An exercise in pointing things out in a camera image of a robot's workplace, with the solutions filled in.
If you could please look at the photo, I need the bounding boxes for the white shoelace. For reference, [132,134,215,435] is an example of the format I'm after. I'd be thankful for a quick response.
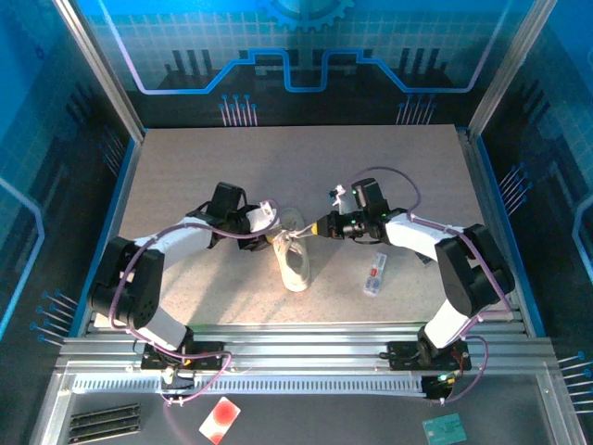
[271,208,317,289]

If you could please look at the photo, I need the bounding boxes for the white canvas sneaker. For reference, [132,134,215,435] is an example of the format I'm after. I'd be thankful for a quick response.
[270,207,313,294]

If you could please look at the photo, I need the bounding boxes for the clear plastic packet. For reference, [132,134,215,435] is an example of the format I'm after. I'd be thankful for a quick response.
[361,251,388,298]

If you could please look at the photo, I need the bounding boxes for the white card with red dots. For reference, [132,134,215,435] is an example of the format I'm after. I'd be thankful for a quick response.
[198,396,243,445]

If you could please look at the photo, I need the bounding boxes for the small circuit board with LED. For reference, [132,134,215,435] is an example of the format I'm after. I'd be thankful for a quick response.
[423,372,459,402]

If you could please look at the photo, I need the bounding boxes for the green card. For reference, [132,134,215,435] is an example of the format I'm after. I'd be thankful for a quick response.
[422,413,467,445]

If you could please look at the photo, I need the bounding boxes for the black vent grille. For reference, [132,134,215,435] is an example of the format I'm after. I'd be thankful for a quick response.
[67,401,142,444]

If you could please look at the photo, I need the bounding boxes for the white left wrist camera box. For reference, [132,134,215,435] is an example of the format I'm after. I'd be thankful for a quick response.
[246,198,282,234]

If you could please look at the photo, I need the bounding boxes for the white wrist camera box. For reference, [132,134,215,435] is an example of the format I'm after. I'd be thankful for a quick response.
[246,198,282,234]
[327,184,350,216]

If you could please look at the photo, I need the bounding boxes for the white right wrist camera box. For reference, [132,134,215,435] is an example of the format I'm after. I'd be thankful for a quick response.
[327,184,350,216]

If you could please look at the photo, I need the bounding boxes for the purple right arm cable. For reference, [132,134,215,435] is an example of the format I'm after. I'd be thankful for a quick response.
[345,165,513,405]

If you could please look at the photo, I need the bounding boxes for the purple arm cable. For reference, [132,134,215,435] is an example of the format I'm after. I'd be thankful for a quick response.
[107,197,280,409]
[345,165,513,405]

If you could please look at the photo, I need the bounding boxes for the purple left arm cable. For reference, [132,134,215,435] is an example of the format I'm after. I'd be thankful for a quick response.
[107,197,280,409]

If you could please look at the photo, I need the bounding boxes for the aluminium frame rail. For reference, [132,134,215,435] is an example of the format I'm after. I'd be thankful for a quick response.
[54,323,560,373]

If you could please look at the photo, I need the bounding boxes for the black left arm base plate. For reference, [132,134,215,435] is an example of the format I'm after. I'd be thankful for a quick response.
[140,339,227,372]

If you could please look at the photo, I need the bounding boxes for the slotted grey cable duct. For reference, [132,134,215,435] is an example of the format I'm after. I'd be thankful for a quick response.
[71,374,428,398]

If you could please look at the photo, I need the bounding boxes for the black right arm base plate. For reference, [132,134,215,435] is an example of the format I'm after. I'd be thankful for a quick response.
[385,339,473,373]

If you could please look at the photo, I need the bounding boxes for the aluminium frame post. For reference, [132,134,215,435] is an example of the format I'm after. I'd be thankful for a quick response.
[466,0,559,136]
[52,0,145,143]

